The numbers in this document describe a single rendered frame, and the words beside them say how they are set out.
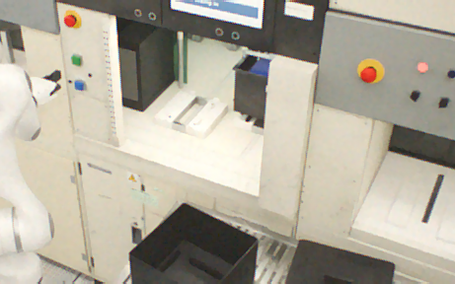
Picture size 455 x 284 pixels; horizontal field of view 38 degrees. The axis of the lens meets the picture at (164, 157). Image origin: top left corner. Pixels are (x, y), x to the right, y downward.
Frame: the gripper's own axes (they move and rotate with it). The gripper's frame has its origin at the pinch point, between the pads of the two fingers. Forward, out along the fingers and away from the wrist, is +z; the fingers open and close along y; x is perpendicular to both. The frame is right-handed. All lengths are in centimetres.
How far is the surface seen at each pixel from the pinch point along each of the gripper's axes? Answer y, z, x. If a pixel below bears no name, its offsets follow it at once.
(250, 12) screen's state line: 62, 12, 31
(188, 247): 54, -11, -43
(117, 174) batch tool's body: 12.9, 11.7, -45.1
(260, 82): 54, 43, -11
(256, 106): 53, 43, -21
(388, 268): 114, 1, -34
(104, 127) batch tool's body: 8.1, 12.4, -25.8
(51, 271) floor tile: -29, 11, -120
